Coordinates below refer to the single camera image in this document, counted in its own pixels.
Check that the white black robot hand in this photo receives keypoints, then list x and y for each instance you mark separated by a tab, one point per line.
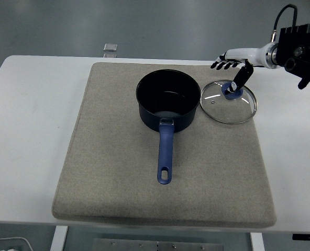
249	54

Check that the glass pot lid blue knob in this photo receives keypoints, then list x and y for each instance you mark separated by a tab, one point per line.
228	111

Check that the silver square floor plate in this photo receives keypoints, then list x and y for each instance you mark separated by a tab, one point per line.
110	47
110	55

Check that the beige fabric mat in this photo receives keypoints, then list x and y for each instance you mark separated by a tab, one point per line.
118	170

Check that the white table leg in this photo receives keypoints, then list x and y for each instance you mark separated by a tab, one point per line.
58	239
257	241

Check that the black flat bar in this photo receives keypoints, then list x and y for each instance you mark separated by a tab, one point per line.
307	237

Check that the grey metal plate with screws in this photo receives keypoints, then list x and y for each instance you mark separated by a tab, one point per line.
157	245

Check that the white rounded tray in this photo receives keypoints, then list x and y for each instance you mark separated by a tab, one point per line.
19	243

